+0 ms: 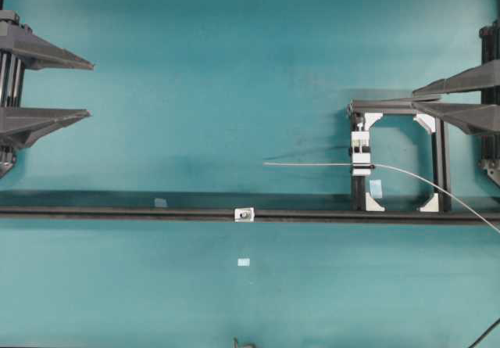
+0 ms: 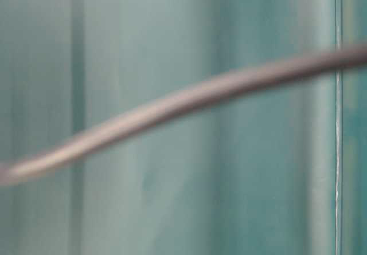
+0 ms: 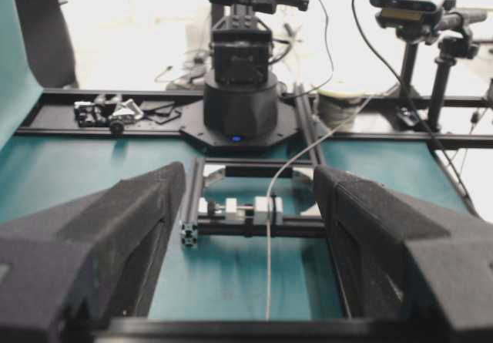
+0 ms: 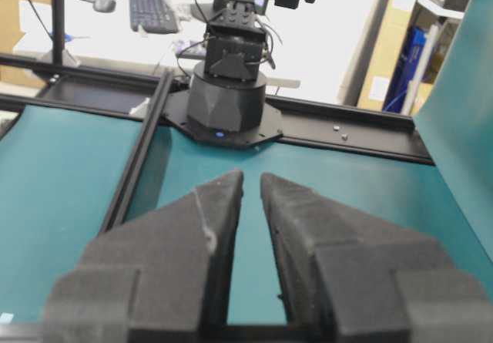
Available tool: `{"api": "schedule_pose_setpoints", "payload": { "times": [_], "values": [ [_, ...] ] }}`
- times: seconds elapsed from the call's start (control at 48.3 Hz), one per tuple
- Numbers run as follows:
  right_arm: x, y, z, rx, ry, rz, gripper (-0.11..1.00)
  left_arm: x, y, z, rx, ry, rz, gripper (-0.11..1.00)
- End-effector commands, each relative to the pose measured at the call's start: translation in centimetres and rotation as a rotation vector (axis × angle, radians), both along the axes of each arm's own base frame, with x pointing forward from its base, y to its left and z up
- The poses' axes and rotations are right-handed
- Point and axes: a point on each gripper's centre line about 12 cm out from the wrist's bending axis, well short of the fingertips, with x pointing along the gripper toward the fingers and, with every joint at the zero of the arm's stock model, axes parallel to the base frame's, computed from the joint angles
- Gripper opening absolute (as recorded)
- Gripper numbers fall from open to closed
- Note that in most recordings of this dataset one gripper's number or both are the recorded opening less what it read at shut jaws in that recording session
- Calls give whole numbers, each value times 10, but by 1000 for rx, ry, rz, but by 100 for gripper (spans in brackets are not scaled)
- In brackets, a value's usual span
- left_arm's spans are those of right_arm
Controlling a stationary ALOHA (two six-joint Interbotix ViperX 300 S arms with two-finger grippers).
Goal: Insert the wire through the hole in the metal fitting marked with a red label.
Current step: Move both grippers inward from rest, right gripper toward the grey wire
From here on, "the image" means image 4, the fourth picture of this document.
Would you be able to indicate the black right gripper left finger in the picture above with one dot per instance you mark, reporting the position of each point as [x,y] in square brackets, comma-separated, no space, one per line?
[162,277]

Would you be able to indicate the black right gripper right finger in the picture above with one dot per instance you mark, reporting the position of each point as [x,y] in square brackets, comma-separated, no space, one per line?
[349,276]

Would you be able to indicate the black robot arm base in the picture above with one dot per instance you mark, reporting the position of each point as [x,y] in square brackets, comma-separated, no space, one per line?
[225,104]

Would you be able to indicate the pale blue tape patch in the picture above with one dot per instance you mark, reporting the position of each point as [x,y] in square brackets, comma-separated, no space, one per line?
[6,318]

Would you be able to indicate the blue box on shelf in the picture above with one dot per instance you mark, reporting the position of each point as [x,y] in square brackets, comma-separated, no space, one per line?
[405,69]

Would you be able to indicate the teal backdrop sheet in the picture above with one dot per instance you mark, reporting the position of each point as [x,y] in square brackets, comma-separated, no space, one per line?
[456,127]

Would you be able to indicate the black computer keyboard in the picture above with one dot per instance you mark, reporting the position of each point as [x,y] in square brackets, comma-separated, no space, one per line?
[153,16]

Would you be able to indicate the grey computer mouse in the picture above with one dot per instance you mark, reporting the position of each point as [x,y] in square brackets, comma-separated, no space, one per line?
[104,6]

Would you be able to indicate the cardboard box right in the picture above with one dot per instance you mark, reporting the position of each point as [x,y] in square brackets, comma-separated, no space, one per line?
[387,48]

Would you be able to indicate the cardboard box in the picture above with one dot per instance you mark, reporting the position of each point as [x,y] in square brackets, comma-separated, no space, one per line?
[11,34]
[387,48]

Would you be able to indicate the black vertical stand pole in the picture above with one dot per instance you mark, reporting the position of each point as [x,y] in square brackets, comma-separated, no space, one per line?
[58,55]

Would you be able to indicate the cardboard box left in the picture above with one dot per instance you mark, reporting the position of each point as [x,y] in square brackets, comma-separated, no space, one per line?
[11,34]

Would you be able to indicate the black aluminium centre rail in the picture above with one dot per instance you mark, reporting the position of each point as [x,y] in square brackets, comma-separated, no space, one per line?
[122,199]

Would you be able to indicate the black aluminium rail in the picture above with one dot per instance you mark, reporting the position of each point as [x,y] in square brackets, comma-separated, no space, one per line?
[113,94]
[122,199]

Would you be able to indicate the black aluminium back rail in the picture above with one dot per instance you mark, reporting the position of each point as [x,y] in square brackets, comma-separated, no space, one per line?
[113,94]

